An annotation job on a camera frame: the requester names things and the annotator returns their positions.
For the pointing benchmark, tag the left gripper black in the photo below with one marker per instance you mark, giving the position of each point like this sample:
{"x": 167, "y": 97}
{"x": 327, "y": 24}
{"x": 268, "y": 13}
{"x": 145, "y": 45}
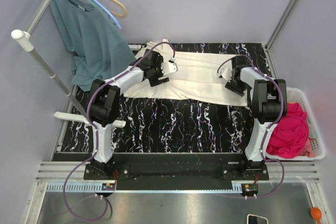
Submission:
{"x": 154, "y": 82}

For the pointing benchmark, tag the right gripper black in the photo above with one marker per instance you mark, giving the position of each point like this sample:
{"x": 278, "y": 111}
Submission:
{"x": 239, "y": 91}

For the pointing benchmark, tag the white t shirt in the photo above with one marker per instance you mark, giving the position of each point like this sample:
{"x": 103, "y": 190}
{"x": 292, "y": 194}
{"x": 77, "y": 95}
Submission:
{"x": 195, "y": 79}

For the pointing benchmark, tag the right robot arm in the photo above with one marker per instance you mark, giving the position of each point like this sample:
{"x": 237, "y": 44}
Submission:
{"x": 266, "y": 98}

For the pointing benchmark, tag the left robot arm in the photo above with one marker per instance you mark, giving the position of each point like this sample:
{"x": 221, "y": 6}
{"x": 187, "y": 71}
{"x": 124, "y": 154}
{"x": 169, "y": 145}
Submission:
{"x": 103, "y": 103}

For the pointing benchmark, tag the white laundry basket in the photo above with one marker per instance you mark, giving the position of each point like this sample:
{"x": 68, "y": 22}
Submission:
{"x": 295, "y": 95}

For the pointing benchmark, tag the teal t shirt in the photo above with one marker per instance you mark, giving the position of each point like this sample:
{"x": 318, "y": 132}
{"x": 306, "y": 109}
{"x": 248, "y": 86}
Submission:
{"x": 100, "y": 51}

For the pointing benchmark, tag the pink t shirt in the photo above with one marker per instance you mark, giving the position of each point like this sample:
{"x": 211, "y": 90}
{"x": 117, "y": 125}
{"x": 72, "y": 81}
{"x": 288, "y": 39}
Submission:
{"x": 290, "y": 138}

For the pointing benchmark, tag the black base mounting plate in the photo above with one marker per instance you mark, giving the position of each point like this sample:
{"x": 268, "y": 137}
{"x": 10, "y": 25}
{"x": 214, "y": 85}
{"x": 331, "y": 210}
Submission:
{"x": 177, "y": 172}

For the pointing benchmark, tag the smartphone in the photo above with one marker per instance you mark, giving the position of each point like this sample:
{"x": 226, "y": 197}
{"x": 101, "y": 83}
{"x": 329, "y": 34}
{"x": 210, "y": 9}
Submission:
{"x": 255, "y": 219}

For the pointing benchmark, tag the orange maraca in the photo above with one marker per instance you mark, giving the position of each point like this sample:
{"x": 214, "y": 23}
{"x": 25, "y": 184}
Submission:
{"x": 316, "y": 214}

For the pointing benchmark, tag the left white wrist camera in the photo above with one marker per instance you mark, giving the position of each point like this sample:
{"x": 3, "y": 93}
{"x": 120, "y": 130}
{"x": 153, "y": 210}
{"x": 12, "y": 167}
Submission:
{"x": 168, "y": 68}

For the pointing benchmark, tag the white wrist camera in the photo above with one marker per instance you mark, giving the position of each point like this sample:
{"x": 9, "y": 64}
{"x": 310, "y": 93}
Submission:
{"x": 225, "y": 73}
{"x": 168, "y": 68}

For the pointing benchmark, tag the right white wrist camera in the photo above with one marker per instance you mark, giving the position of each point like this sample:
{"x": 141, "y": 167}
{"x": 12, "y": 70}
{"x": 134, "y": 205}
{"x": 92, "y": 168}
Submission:
{"x": 225, "y": 73}

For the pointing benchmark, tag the aluminium corner frame post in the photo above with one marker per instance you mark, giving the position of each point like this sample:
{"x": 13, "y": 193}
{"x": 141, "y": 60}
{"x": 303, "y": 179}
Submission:
{"x": 291, "y": 4}

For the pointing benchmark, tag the white cable duct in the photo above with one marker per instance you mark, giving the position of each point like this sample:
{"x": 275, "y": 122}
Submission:
{"x": 81, "y": 187}

